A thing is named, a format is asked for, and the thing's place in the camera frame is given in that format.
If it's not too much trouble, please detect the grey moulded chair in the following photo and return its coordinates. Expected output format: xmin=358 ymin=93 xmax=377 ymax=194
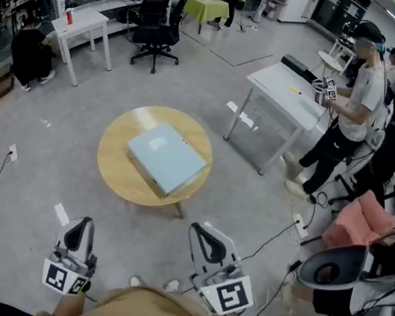
xmin=294 ymin=234 xmax=371 ymax=299

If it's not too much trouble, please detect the white rectangular table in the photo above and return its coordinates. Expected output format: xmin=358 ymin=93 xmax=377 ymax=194
xmin=40 ymin=1 xmax=122 ymax=94
xmin=217 ymin=53 xmax=341 ymax=186

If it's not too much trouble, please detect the red bottle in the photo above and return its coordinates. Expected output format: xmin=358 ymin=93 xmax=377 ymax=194
xmin=63 ymin=6 xmax=76 ymax=26

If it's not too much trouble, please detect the person's right shoe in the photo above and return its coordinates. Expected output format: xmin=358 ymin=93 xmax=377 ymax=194
xmin=161 ymin=276 xmax=182 ymax=294

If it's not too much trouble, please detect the black double door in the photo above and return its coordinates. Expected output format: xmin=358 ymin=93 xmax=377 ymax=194
xmin=309 ymin=0 xmax=372 ymax=42

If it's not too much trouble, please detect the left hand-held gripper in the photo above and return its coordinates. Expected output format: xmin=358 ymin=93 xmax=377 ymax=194
xmin=39 ymin=210 xmax=105 ymax=300

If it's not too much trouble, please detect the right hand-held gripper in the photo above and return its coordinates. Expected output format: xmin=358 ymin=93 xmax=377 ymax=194
xmin=176 ymin=221 xmax=267 ymax=316

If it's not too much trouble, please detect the person's shoe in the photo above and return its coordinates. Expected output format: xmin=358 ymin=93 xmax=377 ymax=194
xmin=128 ymin=274 xmax=146 ymax=289
xmin=161 ymin=276 xmax=182 ymax=294

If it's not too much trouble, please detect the black office chair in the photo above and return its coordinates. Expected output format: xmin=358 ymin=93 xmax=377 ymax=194
xmin=125 ymin=0 xmax=191 ymax=79
xmin=164 ymin=0 xmax=194 ymax=45

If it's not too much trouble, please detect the pink armchair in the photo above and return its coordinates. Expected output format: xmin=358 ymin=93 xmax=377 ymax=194
xmin=320 ymin=183 xmax=395 ymax=262

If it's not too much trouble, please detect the green cloth table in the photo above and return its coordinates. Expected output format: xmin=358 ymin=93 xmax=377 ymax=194
xmin=179 ymin=0 xmax=233 ymax=40

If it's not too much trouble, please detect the white tape strip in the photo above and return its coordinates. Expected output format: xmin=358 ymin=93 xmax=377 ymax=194
xmin=50 ymin=201 xmax=74 ymax=228

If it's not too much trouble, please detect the black box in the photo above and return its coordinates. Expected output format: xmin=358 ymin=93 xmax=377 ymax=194
xmin=279 ymin=53 xmax=316 ymax=78

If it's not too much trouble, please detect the round wooden table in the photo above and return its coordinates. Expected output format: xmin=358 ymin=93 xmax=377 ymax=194
xmin=87 ymin=96 xmax=221 ymax=223

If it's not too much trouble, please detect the person's left forearm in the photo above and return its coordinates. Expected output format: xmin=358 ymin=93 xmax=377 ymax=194
xmin=51 ymin=285 xmax=89 ymax=316

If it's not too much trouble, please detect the white power strip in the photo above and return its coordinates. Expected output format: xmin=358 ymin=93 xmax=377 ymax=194
xmin=289 ymin=212 xmax=313 ymax=240
xmin=5 ymin=142 xmax=21 ymax=163

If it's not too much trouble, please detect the person's left shoe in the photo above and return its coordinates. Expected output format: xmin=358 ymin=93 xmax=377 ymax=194
xmin=128 ymin=274 xmax=146 ymax=289

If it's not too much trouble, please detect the light blue box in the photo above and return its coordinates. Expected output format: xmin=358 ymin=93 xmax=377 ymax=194
xmin=119 ymin=116 xmax=214 ymax=203

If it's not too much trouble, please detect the small round white table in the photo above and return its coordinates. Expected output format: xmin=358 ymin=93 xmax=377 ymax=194
xmin=313 ymin=49 xmax=347 ymax=78

